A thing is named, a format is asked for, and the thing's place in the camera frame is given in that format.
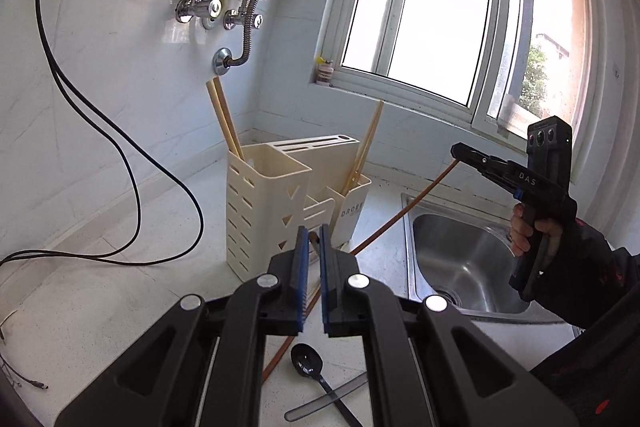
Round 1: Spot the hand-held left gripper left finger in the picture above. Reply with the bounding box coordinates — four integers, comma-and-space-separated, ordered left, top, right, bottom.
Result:
55, 225, 309, 427

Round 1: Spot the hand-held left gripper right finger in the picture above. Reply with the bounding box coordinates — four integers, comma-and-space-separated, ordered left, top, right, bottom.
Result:
320, 223, 581, 427

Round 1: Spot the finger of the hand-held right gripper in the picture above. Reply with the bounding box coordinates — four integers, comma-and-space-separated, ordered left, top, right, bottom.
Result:
450, 143, 514, 196

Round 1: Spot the cream plastic utensil holder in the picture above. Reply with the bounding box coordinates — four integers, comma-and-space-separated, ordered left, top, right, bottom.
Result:
226, 134, 373, 283

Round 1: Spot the reddish brown chopstick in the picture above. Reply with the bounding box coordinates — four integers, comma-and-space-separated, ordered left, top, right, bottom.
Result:
261, 159, 457, 382

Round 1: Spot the light wooden chopstick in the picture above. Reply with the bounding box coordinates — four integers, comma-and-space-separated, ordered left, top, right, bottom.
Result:
345, 107, 381, 195
342, 101, 385, 196
206, 79, 242, 160
213, 77, 246, 162

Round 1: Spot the person's right forearm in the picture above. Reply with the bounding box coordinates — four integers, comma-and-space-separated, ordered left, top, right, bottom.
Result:
542, 216, 640, 333

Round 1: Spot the person's right hand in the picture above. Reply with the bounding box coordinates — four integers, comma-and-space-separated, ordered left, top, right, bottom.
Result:
508, 202, 567, 276

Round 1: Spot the black spoon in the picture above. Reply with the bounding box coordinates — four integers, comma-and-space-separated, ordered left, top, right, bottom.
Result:
291, 343, 364, 427

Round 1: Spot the stainless steel sink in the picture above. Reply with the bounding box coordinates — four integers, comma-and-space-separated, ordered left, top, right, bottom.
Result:
400, 193, 563, 324

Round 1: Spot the dark plastic knife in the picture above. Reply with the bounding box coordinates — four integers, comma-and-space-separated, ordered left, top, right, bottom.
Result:
284, 372, 369, 423

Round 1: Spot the small jar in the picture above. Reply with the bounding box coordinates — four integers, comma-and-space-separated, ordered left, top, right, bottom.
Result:
316, 56, 335, 86

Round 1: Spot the white framed window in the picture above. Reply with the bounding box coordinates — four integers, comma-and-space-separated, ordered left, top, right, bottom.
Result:
315, 0, 601, 158

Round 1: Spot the chrome angle valve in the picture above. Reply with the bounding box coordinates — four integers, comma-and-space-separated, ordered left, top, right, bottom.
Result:
223, 9, 264, 30
175, 0, 222, 25

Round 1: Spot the black cable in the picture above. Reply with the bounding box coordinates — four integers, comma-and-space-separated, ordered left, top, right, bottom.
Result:
0, 0, 205, 265
0, 0, 141, 265

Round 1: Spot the thin wire with connector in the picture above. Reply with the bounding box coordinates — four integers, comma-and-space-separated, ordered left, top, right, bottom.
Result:
0, 307, 49, 390

